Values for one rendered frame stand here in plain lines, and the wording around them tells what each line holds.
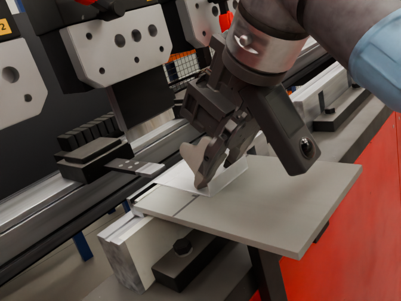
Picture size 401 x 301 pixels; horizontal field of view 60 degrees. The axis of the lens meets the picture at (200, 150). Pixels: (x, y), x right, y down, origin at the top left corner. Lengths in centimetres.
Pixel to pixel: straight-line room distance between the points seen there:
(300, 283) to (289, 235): 32
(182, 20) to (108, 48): 16
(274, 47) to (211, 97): 10
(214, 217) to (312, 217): 12
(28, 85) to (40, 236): 39
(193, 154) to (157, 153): 40
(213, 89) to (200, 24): 19
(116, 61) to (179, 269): 30
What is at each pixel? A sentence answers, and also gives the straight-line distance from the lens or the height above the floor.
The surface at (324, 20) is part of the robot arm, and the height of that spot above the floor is 120.
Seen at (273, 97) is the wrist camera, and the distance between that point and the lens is 39.
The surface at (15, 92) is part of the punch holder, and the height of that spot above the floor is 120.
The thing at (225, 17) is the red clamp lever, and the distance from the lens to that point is 58.
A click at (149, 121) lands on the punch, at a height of 110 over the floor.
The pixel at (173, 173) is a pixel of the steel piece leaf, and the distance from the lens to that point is 57.
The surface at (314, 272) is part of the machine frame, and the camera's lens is 74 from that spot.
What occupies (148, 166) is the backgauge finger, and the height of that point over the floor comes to 100.
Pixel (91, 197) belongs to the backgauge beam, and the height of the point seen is 94.
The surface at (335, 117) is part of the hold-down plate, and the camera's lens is 92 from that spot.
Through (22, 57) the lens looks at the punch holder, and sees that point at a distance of 42.
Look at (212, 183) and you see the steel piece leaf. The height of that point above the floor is 102.
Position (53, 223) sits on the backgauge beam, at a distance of 74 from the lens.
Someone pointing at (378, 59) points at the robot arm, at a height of 117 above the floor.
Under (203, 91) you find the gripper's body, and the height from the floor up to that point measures 114.
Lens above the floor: 123
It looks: 21 degrees down
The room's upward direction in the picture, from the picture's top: 16 degrees counter-clockwise
